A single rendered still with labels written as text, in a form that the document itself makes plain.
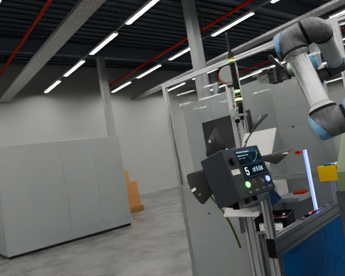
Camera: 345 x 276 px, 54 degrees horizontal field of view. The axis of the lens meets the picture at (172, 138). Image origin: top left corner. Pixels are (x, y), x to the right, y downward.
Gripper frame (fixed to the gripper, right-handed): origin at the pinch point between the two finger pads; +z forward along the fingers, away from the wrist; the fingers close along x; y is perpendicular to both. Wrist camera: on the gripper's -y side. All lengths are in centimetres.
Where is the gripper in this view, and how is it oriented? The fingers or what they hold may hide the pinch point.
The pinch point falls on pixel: (256, 76)
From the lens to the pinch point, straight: 211.9
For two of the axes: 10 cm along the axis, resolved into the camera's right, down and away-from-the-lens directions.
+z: -7.1, 1.7, 6.8
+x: 6.9, -0.6, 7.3
